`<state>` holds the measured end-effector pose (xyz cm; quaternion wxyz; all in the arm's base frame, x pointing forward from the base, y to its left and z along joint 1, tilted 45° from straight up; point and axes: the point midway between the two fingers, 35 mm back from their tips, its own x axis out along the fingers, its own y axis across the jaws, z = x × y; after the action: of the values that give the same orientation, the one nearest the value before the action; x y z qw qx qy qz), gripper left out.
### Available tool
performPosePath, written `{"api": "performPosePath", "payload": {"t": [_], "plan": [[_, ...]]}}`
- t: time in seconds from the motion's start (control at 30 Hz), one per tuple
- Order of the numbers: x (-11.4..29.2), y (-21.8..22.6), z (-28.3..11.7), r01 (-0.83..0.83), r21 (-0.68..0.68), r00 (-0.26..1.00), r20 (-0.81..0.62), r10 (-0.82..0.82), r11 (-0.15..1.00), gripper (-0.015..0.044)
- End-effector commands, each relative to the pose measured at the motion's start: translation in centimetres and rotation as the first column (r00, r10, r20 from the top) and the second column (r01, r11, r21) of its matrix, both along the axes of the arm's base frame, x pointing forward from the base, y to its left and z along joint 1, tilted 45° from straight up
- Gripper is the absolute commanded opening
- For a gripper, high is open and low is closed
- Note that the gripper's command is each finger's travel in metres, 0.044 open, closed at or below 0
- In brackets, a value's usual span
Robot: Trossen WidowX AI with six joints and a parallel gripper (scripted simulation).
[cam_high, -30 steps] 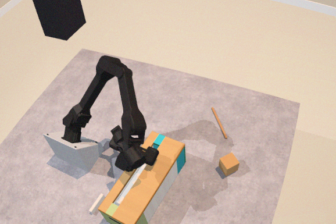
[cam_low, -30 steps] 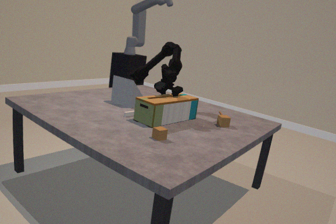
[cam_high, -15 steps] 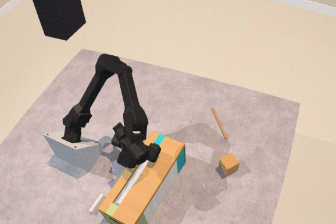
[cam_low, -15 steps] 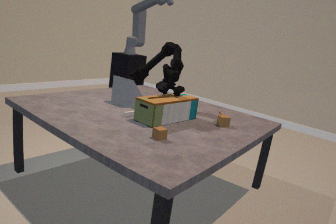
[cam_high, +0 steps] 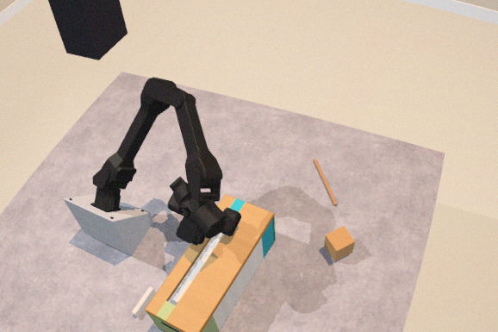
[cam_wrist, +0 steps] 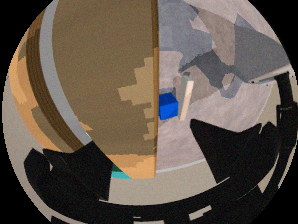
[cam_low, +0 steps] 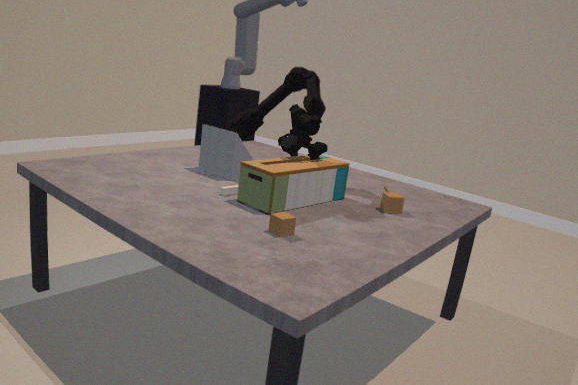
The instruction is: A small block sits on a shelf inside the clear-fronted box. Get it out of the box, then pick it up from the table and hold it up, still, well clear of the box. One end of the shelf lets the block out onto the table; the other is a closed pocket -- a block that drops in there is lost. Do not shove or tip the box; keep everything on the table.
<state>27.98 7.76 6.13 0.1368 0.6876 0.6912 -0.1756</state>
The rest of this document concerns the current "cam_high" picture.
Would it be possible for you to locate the orange cube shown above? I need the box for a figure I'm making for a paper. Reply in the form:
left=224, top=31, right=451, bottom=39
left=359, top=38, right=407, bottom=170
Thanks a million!
left=325, top=226, right=355, bottom=261

